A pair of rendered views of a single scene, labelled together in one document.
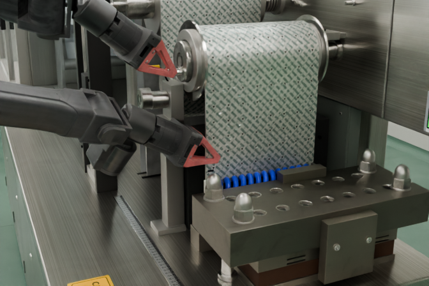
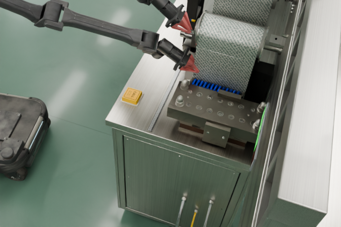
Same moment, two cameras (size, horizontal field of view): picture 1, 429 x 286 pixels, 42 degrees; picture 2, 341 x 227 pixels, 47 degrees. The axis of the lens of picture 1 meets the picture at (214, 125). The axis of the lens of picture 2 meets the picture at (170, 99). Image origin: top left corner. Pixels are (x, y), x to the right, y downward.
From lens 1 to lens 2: 1.03 m
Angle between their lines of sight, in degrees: 45
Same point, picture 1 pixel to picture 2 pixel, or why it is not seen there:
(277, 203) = (200, 104)
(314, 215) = (203, 117)
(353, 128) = not seen: hidden behind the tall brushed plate
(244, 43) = (219, 34)
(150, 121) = (168, 49)
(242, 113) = (212, 61)
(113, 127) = (146, 49)
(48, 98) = (124, 33)
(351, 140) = not seen: hidden behind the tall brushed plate
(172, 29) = not seen: outside the picture
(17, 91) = (112, 29)
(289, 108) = (236, 67)
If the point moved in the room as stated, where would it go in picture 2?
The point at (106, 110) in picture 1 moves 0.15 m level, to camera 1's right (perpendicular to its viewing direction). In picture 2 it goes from (146, 42) to (174, 61)
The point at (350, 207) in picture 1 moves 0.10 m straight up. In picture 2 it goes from (222, 122) to (226, 106)
